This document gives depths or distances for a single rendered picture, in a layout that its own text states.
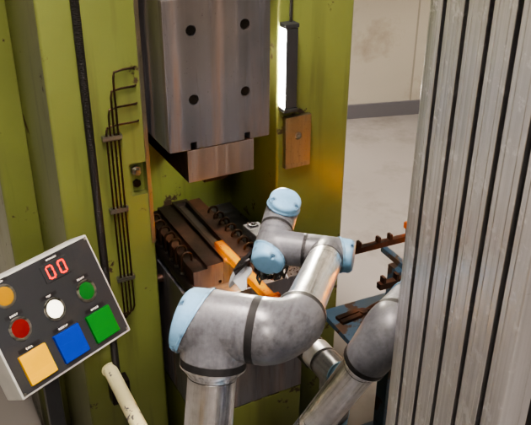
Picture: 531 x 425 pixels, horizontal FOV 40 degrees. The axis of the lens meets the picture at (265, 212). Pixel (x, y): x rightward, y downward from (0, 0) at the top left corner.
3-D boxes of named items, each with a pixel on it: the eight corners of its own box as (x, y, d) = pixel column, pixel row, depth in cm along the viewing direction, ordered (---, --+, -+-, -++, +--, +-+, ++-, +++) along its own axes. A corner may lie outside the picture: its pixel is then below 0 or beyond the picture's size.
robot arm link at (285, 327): (319, 324, 115) (358, 225, 160) (252, 314, 118) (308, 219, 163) (315, 388, 119) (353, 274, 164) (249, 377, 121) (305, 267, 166)
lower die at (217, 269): (254, 274, 226) (254, 250, 222) (194, 291, 218) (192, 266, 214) (200, 217, 259) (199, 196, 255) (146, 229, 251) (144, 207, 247)
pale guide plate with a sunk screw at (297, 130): (309, 164, 234) (311, 113, 226) (285, 169, 230) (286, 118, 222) (306, 162, 236) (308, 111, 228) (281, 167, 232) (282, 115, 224)
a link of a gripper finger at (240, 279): (228, 300, 184) (253, 278, 181) (220, 281, 188) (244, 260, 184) (236, 302, 187) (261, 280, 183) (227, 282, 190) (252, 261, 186)
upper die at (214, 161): (254, 169, 210) (254, 138, 205) (189, 183, 202) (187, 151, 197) (195, 122, 243) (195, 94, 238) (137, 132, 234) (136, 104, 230)
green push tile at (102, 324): (121, 329, 191) (108, 303, 190) (99, 343, 186) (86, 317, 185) (117, 330, 192) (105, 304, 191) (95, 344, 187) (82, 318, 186)
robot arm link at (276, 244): (297, 258, 154) (308, 219, 162) (246, 250, 157) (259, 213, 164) (299, 281, 160) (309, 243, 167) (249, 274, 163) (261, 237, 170)
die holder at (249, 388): (301, 384, 248) (304, 272, 228) (196, 421, 233) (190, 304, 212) (229, 299, 292) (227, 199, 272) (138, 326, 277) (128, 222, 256)
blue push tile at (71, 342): (90, 348, 184) (78, 322, 183) (66, 364, 179) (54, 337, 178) (87, 349, 185) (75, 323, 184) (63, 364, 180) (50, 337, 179)
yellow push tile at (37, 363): (59, 369, 177) (45, 342, 176) (33, 386, 171) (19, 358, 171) (55, 370, 178) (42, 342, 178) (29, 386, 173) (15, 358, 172)
